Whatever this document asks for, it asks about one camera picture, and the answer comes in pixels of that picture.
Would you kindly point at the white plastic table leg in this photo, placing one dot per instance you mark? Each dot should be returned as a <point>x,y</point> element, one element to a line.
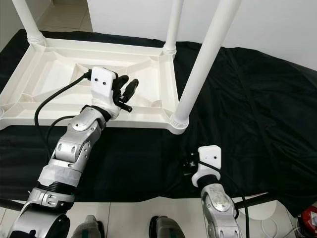
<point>208,54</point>
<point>25,20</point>
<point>173,25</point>

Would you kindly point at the white plastic table top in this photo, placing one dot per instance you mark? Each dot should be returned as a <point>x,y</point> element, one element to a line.
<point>39,74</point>

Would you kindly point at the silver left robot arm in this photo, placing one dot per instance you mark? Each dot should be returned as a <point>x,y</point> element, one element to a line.
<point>79,139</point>

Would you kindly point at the grey right robot leg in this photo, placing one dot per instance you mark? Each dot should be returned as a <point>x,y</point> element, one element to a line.
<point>166,228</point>

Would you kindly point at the grey robot leg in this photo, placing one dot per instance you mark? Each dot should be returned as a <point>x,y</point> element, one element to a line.
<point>90,228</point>
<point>166,228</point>

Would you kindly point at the black table cloth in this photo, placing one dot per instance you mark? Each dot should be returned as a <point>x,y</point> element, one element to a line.
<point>267,124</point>

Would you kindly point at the white round base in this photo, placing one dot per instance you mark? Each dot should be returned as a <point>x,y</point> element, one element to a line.
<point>270,210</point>

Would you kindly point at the grey left robot leg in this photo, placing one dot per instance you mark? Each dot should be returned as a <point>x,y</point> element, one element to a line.
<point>90,228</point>

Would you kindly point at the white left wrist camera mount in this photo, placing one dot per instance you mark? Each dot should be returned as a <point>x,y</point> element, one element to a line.
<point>103,79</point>

